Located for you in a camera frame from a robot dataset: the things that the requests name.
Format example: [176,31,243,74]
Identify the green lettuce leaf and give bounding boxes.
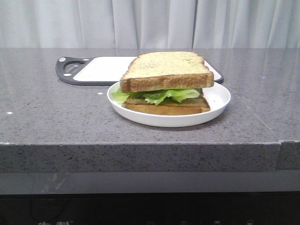
[112,88,203,105]

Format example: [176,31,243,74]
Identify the toast bread slice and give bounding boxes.
[121,96,210,115]
[120,51,214,93]

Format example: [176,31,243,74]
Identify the white round plate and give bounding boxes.
[107,82,231,128]

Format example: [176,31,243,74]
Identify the white cutting board grey rim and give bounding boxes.
[55,56,225,86]

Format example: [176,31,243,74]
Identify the grey curtain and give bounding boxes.
[0,0,300,49]

